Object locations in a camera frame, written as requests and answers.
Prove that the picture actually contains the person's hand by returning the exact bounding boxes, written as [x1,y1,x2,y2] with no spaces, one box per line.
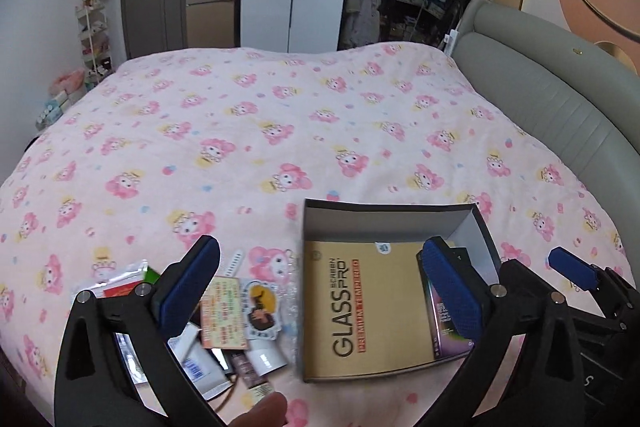
[229,392,288,427]

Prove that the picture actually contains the white barcode packet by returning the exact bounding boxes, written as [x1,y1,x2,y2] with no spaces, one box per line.
[168,322,232,401]

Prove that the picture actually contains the dark purple small box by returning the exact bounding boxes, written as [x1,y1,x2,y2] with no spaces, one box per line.
[416,251,474,363]

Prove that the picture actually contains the red and white packet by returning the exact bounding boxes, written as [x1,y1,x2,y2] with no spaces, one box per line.
[89,260,160,298]

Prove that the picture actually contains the black cardboard box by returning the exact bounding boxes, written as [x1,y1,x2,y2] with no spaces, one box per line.
[298,199,500,371]

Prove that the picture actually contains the pink printed card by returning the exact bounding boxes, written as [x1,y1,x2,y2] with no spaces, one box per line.
[201,277,248,350]

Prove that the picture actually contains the grey padded headboard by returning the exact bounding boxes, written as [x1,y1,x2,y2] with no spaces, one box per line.
[452,0,639,265]

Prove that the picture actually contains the white tube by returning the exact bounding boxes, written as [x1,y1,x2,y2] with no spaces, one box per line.
[245,339,288,376]

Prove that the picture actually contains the cartoon character sticker card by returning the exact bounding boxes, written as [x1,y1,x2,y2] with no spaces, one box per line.
[240,279,282,341]

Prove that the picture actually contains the tan glass screen protector box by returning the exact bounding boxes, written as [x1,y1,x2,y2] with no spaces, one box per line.
[300,241,435,383]

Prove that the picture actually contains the pink cartoon print blanket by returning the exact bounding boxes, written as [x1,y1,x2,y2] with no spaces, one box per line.
[1,43,631,410]

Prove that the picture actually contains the white tiered shelf rack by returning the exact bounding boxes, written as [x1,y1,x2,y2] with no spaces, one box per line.
[75,0,113,90]

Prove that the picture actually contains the brown cardboard boxes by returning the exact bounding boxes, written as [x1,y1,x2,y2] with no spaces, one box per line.
[186,0,235,48]

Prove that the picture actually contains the white plastic strap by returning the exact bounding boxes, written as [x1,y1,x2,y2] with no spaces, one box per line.
[222,248,245,280]

